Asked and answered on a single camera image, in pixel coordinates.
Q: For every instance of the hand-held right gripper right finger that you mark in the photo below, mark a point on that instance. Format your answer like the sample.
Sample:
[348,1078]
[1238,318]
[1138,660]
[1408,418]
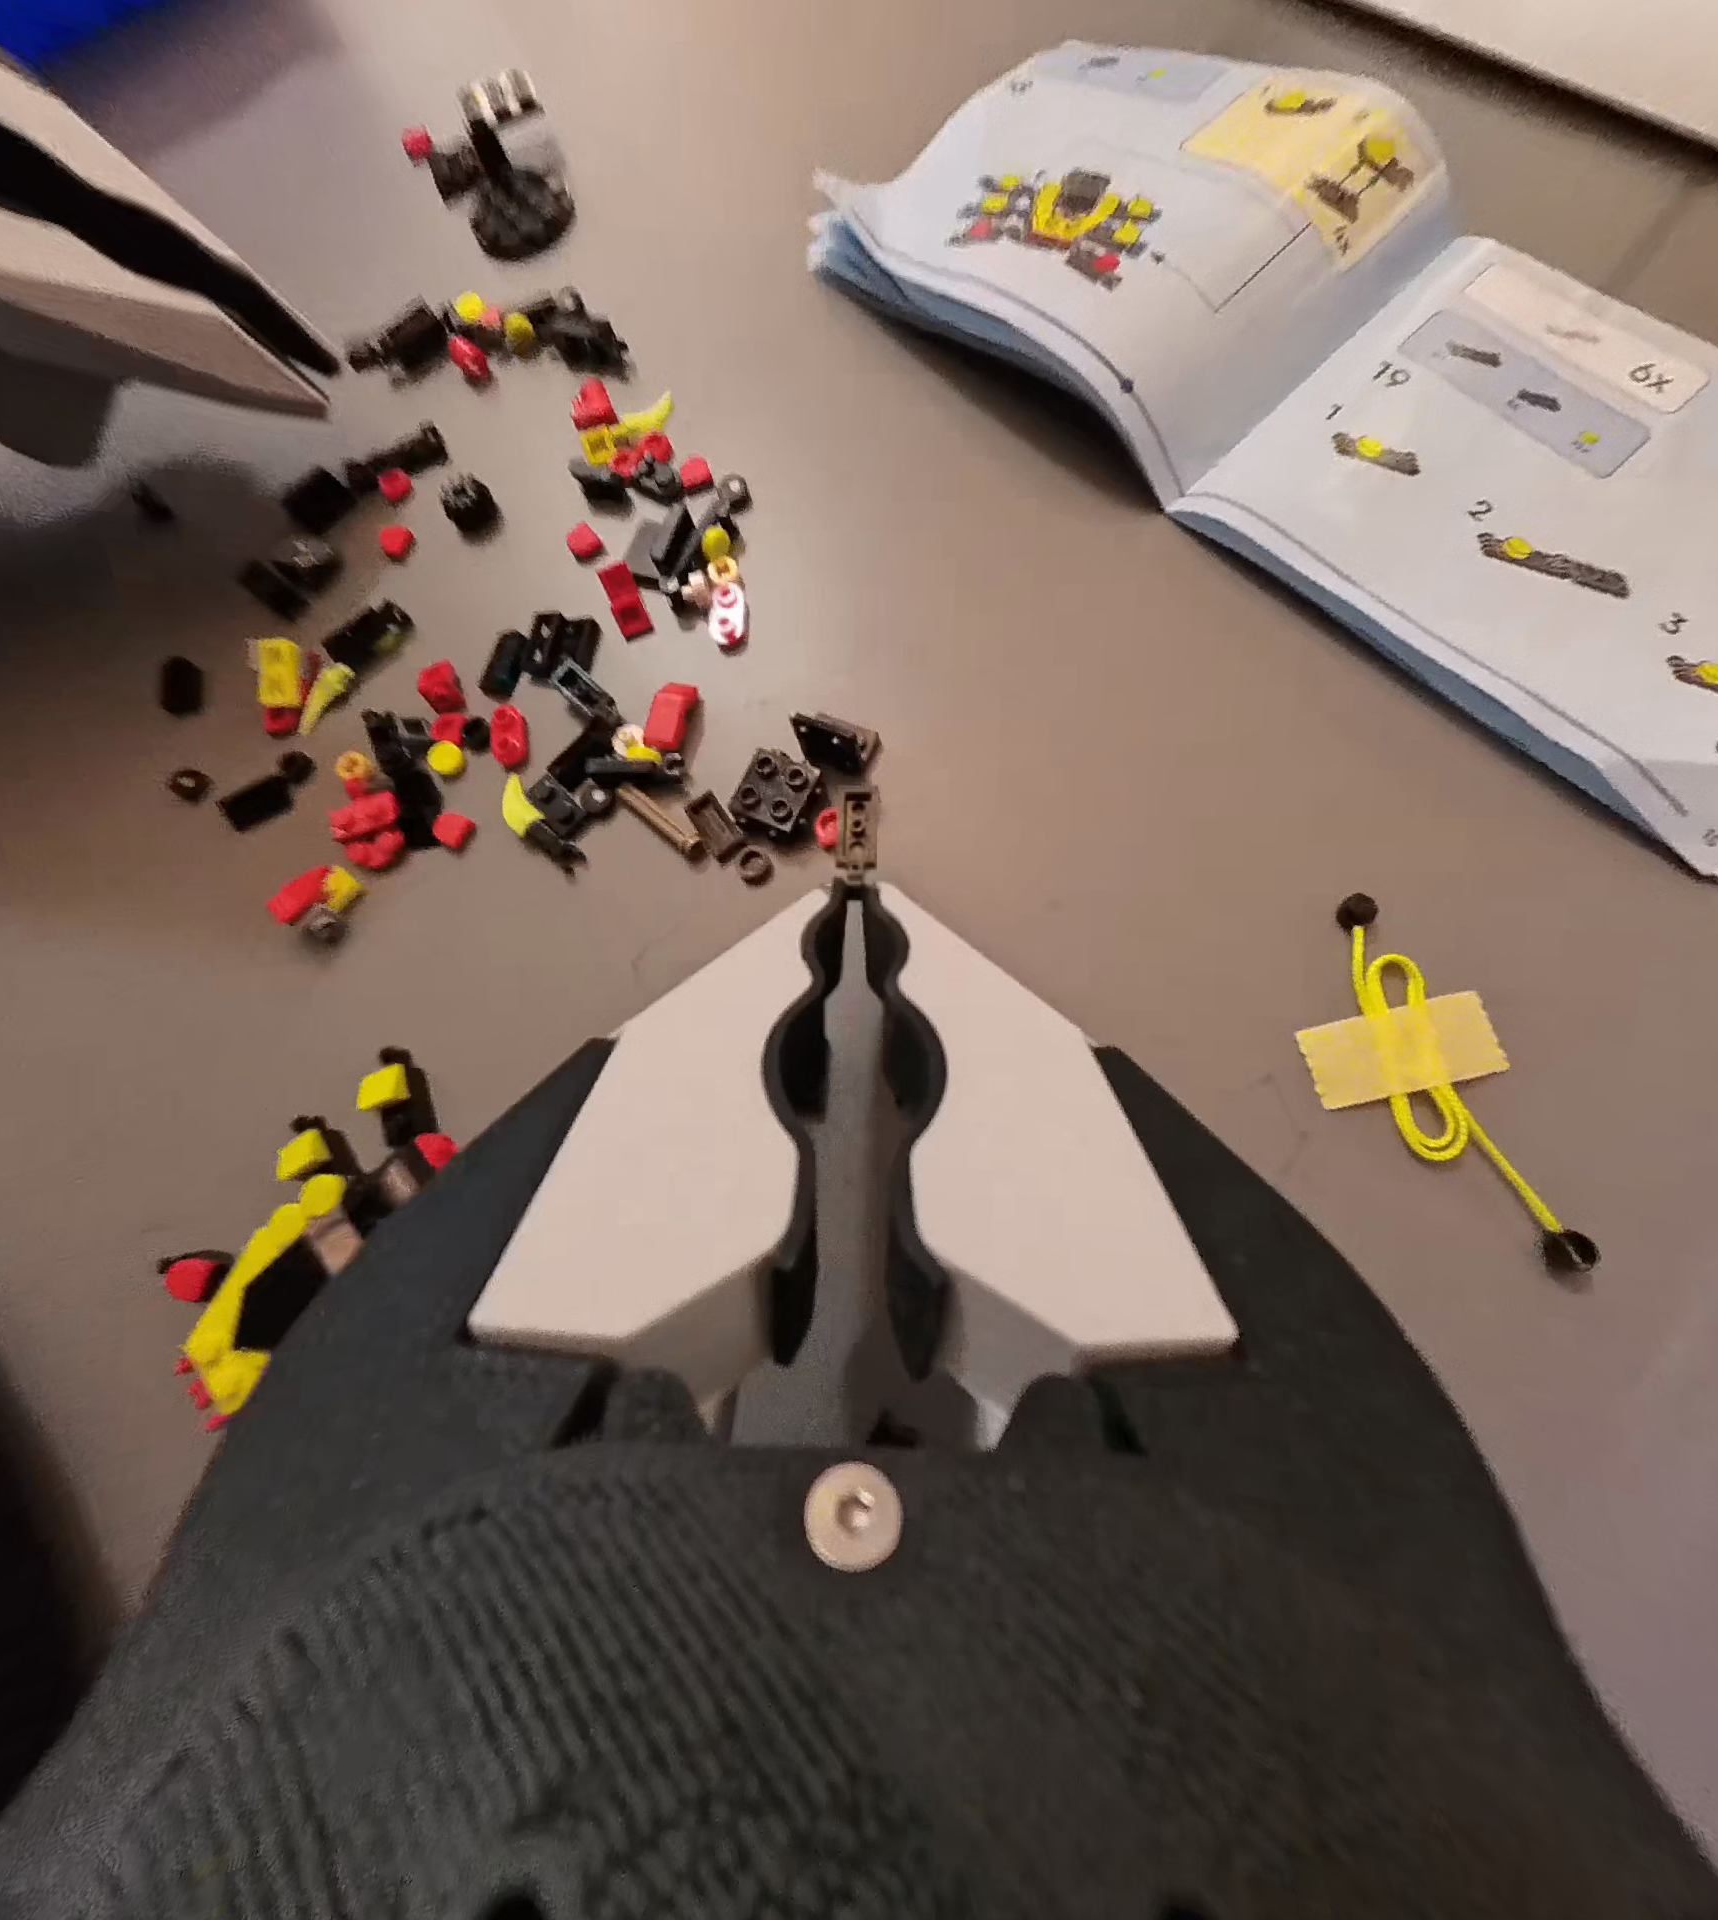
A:
[1066,1200]

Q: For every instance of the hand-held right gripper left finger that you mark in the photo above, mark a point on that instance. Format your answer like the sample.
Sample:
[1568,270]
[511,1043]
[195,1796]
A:
[654,1187]

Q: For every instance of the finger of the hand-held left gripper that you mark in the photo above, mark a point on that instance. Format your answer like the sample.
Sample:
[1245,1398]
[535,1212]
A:
[81,300]
[54,144]

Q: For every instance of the black lego hinge plate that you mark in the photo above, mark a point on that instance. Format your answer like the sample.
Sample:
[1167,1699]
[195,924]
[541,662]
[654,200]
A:
[856,823]

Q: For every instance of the yellow black red lego model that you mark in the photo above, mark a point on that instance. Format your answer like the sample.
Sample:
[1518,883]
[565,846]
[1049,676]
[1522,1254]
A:
[235,1306]

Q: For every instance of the black round lego stand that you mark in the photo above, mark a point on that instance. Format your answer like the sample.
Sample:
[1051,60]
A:
[516,205]

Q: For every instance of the pile of lego pieces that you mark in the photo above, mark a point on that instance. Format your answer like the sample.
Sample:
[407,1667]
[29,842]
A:
[672,718]

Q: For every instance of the lego instruction booklet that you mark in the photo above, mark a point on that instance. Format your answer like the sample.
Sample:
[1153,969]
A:
[1251,300]

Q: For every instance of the blue plastic bin white label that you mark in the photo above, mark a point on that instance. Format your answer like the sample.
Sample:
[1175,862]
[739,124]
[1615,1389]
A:
[38,24]

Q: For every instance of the yellow tape strip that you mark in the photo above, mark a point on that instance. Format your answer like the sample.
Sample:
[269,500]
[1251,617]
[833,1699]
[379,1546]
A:
[1339,1068]

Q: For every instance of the silver monitor stand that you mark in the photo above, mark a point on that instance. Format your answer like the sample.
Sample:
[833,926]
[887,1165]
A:
[1700,60]

